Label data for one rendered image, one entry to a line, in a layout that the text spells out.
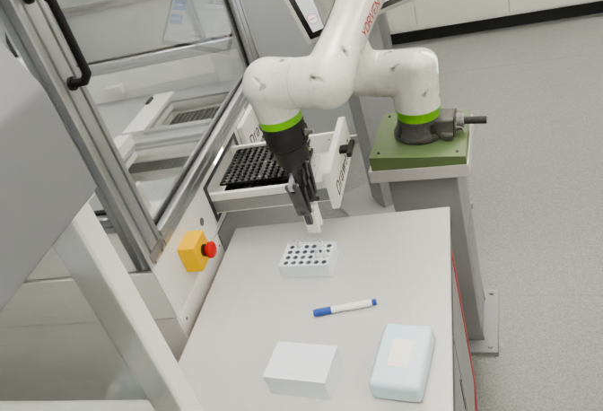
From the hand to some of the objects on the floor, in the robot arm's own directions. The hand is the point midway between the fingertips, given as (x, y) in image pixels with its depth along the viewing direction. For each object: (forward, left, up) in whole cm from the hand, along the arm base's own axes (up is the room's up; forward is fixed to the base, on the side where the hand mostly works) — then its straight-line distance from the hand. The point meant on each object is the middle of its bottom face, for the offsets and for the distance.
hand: (312, 218), depth 142 cm
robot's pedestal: (-22, -52, -86) cm, 103 cm away
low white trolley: (-9, +14, -88) cm, 89 cm away
